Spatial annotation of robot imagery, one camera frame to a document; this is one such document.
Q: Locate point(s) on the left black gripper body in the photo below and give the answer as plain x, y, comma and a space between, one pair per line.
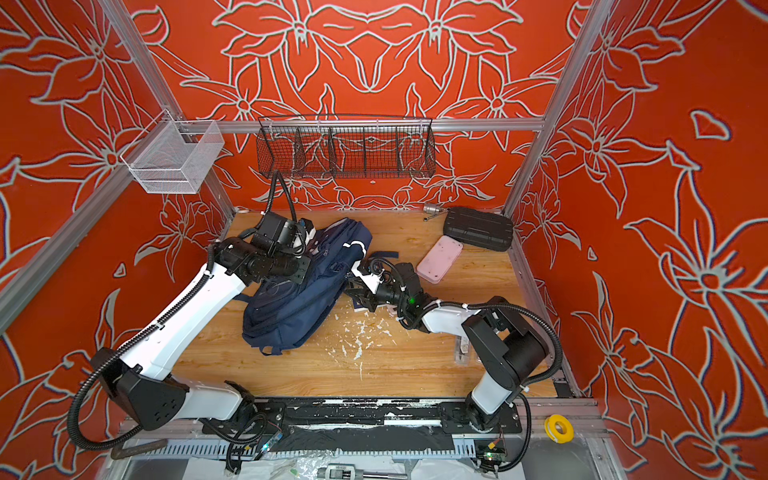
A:
294, 266

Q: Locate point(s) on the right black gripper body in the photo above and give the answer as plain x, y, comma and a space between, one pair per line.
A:
386, 295

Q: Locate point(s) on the navy blue backpack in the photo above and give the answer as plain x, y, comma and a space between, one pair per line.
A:
283, 315

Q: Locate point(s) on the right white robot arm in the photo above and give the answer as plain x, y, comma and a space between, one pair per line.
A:
516, 347

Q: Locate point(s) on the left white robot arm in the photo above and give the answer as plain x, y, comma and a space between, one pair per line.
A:
138, 377

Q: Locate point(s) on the pink pencil case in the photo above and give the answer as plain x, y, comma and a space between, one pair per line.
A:
439, 260

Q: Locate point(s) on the silver metal socket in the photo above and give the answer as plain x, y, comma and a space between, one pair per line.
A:
432, 209

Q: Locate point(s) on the black hard plastic case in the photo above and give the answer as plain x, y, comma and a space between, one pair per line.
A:
486, 230

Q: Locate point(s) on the yellow tape roll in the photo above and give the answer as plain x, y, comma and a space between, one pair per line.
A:
559, 429

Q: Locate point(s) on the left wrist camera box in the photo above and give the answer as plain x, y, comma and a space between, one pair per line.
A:
276, 234

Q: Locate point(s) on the white wire wall basket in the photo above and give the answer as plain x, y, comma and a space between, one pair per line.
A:
171, 156

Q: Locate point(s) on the black wire wall basket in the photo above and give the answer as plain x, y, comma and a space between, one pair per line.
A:
352, 147

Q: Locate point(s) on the rusty metal bracket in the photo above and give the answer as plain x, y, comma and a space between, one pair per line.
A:
124, 450

